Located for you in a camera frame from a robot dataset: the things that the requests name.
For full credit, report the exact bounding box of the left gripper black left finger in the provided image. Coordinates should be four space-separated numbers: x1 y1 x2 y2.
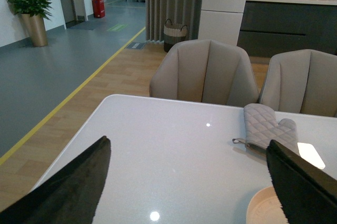
1 136 111 223

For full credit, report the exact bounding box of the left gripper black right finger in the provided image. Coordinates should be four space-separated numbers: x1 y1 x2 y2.
266 140 336 223

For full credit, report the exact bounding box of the beige round plate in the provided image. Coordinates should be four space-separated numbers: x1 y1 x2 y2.
246 186 288 224

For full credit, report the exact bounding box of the grey quilted oven mitt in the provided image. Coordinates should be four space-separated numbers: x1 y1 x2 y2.
232 103 299 155

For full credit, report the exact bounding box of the beige chair right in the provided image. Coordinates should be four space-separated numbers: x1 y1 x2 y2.
259 49 336 118

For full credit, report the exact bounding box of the beige chair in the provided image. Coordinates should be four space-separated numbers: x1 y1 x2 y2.
149 40 259 107
259 49 336 118

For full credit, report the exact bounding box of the beige chair left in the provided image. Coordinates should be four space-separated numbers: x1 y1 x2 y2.
149 40 259 107

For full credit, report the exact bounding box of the dark grey counter cabinet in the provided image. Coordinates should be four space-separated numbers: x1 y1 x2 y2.
237 0 336 57

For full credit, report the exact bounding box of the woven two-tone basket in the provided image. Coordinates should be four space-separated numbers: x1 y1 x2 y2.
164 18 188 52

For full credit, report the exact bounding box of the red box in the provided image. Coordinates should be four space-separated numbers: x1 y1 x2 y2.
92 0 105 18

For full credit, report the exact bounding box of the potted green plant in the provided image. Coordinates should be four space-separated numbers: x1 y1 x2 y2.
7 0 52 47

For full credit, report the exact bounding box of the white pillar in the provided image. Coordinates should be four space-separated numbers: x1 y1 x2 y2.
198 0 246 45

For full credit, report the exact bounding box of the grey pleated curtain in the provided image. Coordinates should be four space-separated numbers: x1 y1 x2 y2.
145 0 202 41

